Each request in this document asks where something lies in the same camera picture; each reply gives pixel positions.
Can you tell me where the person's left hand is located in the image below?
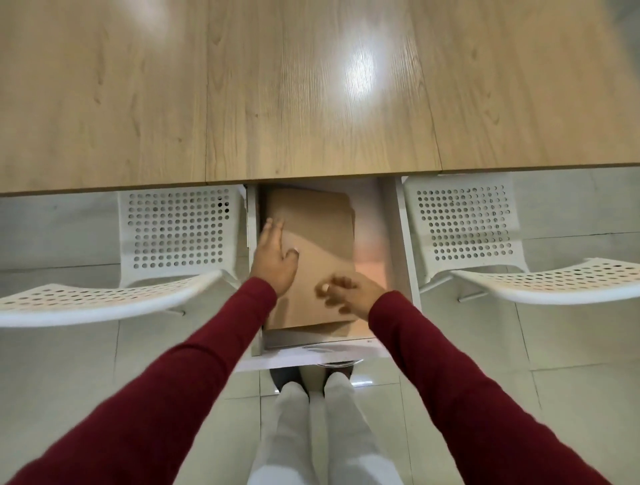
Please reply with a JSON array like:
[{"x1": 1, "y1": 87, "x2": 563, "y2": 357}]
[{"x1": 248, "y1": 217, "x2": 301, "y2": 298}]

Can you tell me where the person's right hand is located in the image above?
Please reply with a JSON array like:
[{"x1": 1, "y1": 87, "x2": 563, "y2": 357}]
[{"x1": 315, "y1": 273, "x2": 388, "y2": 322}]

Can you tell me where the tan placemat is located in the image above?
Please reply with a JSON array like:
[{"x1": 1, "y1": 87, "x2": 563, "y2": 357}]
[{"x1": 263, "y1": 185, "x2": 371, "y2": 333}]

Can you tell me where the white drawer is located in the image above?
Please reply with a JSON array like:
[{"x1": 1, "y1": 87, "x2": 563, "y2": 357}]
[{"x1": 235, "y1": 175, "x2": 423, "y2": 373}]

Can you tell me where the person's right forearm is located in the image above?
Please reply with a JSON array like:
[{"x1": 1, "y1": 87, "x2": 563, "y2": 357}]
[{"x1": 367, "y1": 289, "x2": 613, "y2": 485}]

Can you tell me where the person's left forearm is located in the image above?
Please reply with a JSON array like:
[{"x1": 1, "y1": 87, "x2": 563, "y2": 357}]
[{"x1": 7, "y1": 276, "x2": 279, "y2": 485}]

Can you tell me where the person's right leg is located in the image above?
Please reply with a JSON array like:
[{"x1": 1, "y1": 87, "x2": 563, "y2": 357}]
[{"x1": 309, "y1": 372, "x2": 389, "y2": 485}]

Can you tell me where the person's leg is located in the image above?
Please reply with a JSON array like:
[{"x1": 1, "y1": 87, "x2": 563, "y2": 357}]
[
  {"x1": 248, "y1": 382, "x2": 321, "y2": 485},
  {"x1": 309, "y1": 372, "x2": 389, "y2": 485}
]

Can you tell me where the person's left leg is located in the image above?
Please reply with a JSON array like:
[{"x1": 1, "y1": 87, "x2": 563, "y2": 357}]
[{"x1": 248, "y1": 382, "x2": 321, "y2": 485}]

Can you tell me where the dark grey slipper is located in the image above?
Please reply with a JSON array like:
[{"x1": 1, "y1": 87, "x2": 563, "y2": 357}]
[
  {"x1": 319, "y1": 363, "x2": 362, "y2": 383},
  {"x1": 269, "y1": 368, "x2": 310, "y2": 398}
]

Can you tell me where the white perforated plastic chair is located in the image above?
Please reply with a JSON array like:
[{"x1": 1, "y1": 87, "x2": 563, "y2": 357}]
[
  {"x1": 401, "y1": 172, "x2": 640, "y2": 306},
  {"x1": 0, "y1": 187, "x2": 246, "y2": 329}
]

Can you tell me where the light wooden table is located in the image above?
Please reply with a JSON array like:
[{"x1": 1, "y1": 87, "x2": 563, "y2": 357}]
[{"x1": 0, "y1": 0, "x2": 640, "y2": 196}]

